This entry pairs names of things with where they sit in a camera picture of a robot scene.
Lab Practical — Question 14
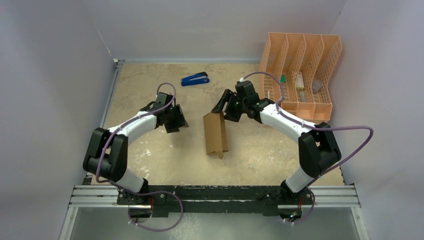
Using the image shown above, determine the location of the brown cardboard box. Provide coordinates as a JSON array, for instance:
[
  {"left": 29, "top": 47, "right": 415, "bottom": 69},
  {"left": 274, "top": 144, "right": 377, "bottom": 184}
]
[{"left": 203, "top": 112, "right": 229, "bottom": 159}]

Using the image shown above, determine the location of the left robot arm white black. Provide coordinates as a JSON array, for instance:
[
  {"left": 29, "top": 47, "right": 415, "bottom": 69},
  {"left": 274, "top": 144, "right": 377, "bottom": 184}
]
[{"left": 82, "top": 92, "right": 189, "bottom": 205}]

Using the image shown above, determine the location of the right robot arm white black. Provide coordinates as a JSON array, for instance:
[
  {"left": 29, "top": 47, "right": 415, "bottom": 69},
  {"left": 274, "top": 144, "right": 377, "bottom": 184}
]
[{"left": 211, "top": 80, "right": 342, "bottom": 204}]

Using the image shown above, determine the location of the blue black stapler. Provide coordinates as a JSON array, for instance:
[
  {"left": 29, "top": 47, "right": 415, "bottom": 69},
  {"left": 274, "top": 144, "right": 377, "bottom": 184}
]
[{"left": 180, "top": 72, "right": 210, "bottom": 87}]

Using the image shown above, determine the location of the green item in organizer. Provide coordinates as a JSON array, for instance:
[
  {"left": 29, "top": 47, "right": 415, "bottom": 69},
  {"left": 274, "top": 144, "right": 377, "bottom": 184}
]
[{"left": 280, "top": 74, "right": 286, "bottom": 83}]

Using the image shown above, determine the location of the white bottle in organizer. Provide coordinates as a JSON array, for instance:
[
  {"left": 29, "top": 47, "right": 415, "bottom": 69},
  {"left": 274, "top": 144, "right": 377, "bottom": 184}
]
[{"left": 295, "top": 71, "right": 305, "bottom": 91}]

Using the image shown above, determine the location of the orange plastic file organizer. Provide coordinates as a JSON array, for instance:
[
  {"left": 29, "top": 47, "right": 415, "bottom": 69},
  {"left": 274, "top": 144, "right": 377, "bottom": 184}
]
[{"left": 258, "top": 32, "right": 343, "bottom": 123}]

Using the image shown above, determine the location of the grey round item in organizer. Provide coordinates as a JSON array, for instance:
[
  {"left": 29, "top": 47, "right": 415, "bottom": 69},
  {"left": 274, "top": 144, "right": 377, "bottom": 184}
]
[{"left": 311, "top": 79, "right": 323, "bottom": 94}]

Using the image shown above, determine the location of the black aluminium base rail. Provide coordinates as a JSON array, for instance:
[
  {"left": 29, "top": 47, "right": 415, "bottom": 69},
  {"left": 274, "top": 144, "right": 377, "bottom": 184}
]
[{"left": 67, "top": 184, "right": 361, "bottom": 220}]

